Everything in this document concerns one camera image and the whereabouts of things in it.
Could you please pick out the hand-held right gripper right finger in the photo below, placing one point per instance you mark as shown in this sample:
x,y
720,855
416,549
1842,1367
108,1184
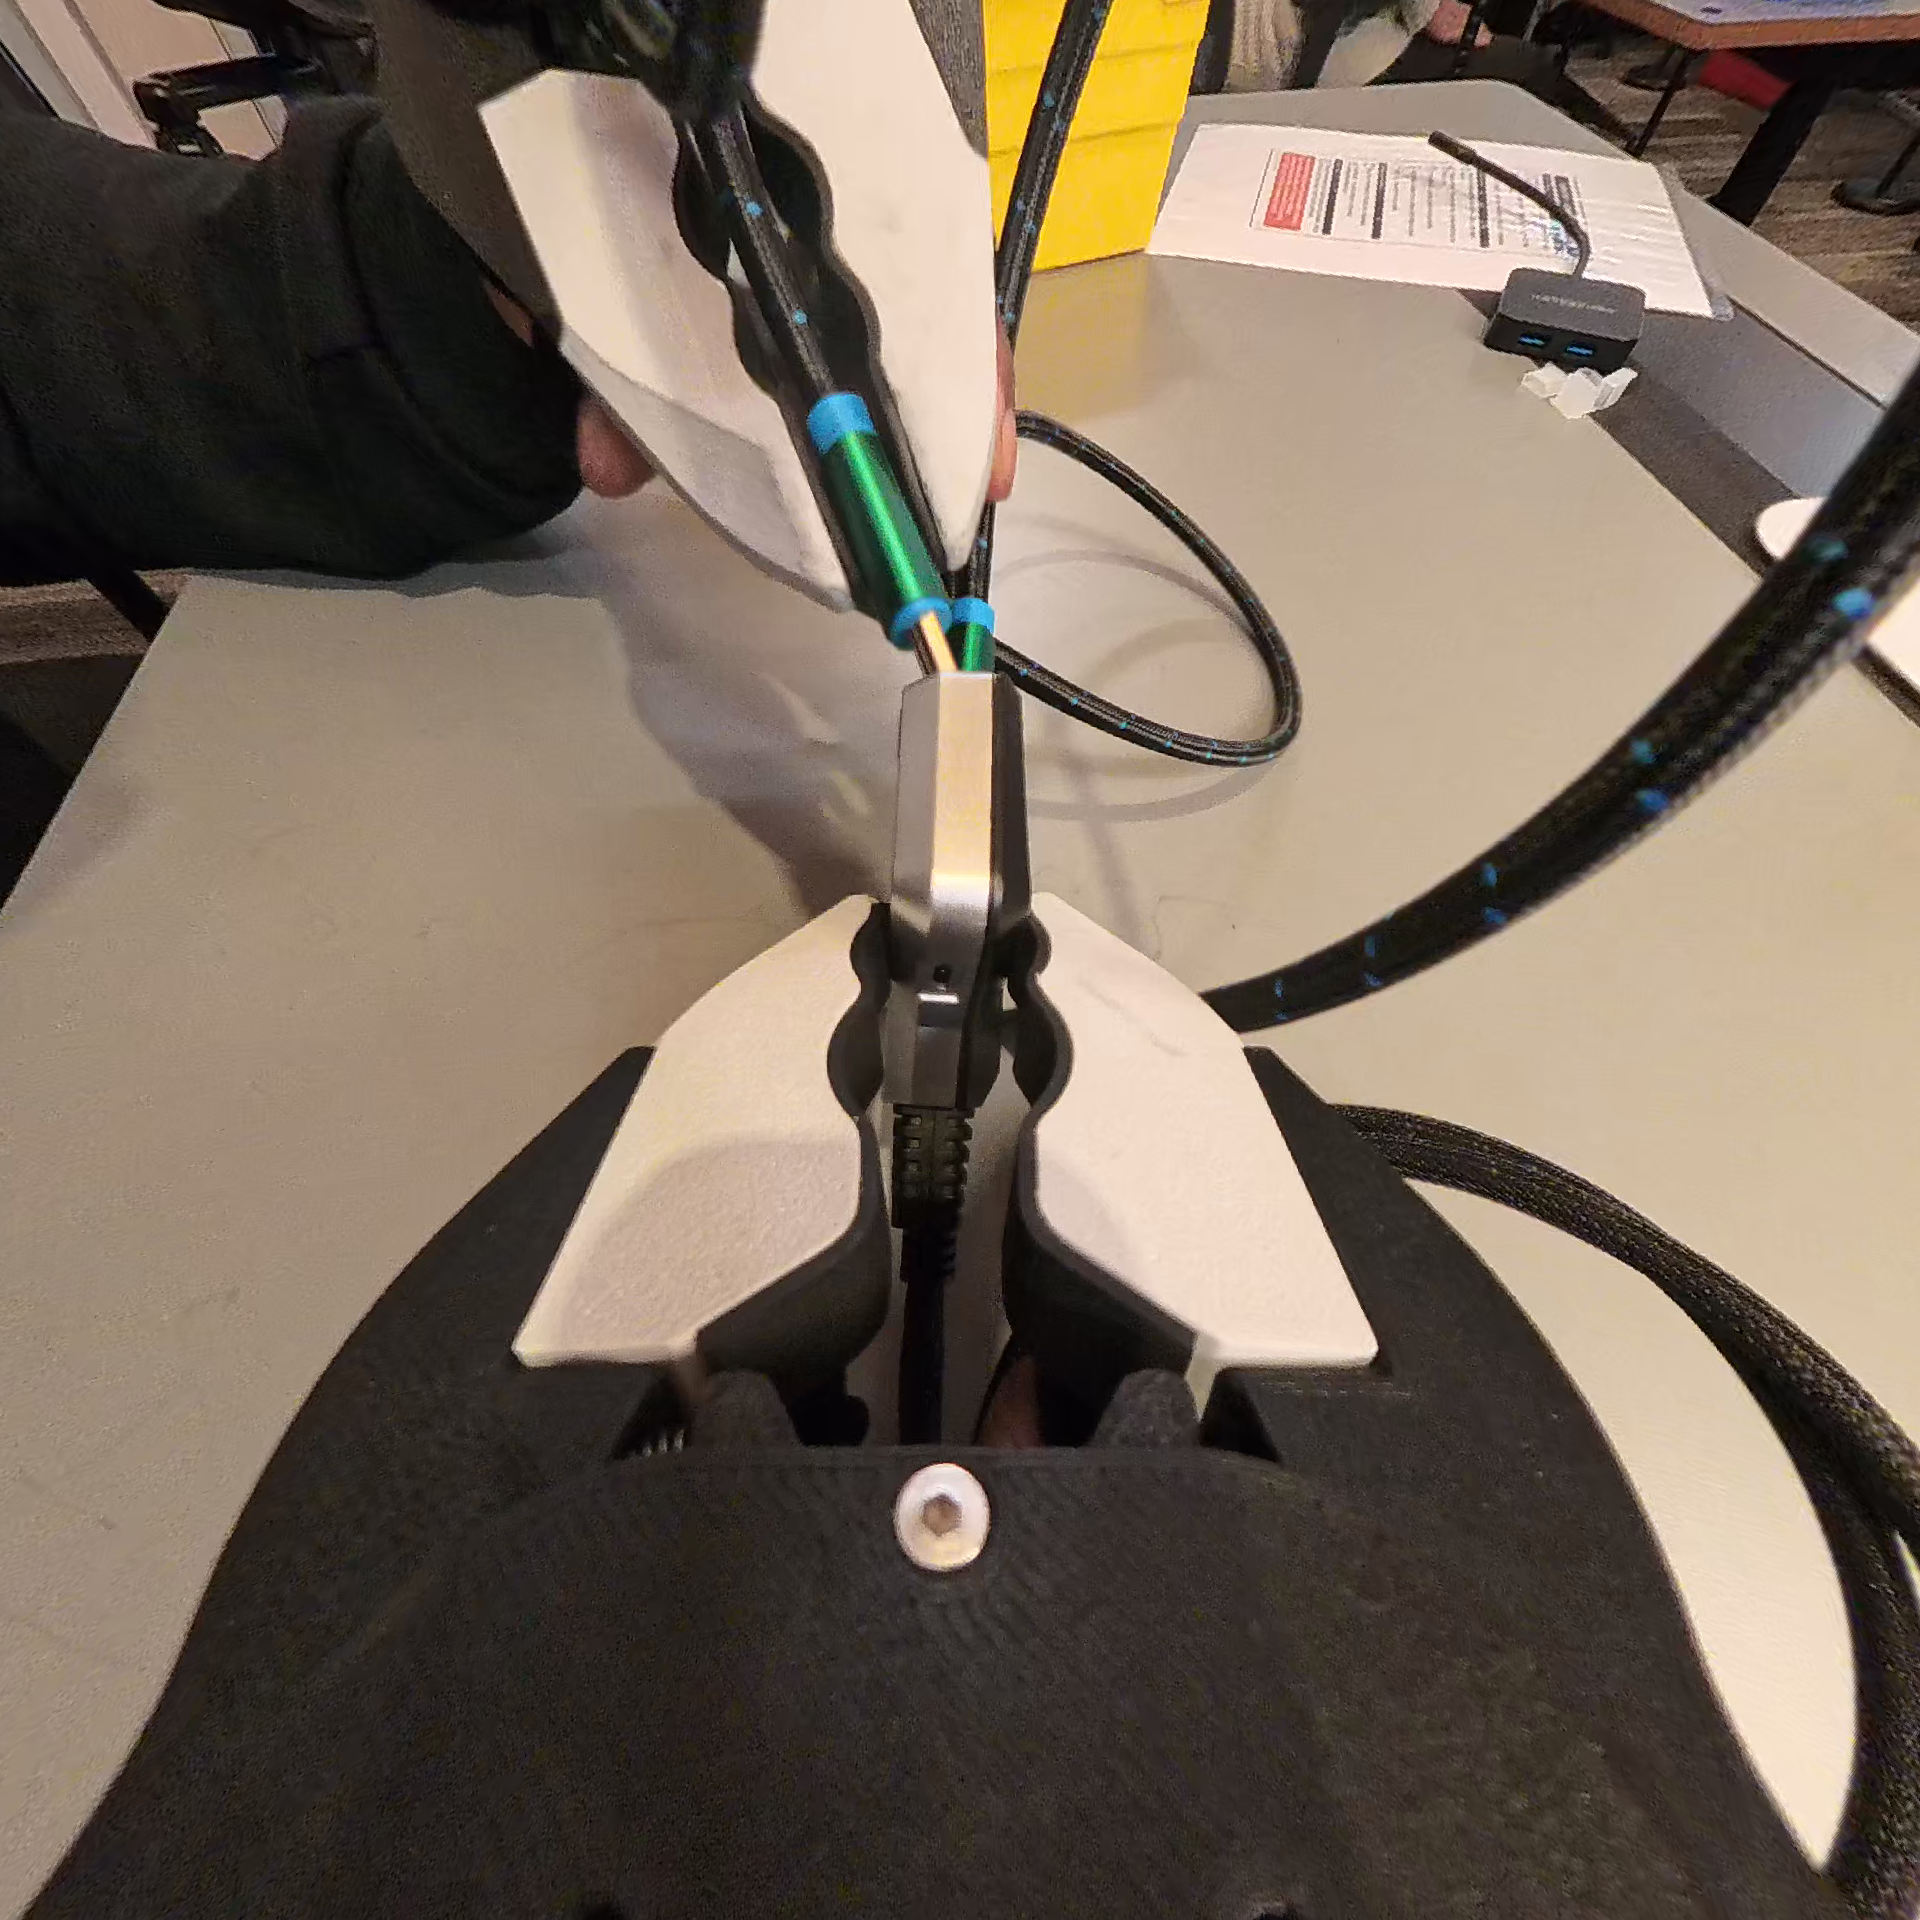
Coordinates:
x,y
1184,1184

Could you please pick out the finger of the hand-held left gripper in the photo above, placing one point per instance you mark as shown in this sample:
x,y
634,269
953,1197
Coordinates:
x,y
630,300
914,224

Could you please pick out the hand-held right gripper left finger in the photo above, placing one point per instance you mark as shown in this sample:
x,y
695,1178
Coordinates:
x,y
704,1184

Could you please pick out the silver metal port hub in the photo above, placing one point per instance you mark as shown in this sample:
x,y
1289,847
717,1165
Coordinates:
x,y
961,795

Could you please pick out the person's left forearm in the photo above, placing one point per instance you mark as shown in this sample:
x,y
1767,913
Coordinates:
x,y
270,346

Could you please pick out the small black usb hub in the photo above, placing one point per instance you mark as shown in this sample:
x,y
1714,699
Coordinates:
x,y
1568,306

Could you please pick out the person's left hand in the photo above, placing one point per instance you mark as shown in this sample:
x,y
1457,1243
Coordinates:
x,y
609,451

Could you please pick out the yellow plastic bin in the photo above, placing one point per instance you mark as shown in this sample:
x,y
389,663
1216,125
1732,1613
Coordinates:
x,y
1156,148

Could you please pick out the printed paper sheet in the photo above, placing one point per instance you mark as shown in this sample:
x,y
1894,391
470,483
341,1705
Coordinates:
x,y
1214,210

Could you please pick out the clear plastic caps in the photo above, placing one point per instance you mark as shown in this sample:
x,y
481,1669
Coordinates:
x,y
1575,393

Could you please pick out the white flat pad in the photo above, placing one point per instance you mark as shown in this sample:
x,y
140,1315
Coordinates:
x,y
1785,529

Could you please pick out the wooden office desk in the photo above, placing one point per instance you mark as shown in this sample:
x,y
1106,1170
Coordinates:
x,y
1800,23

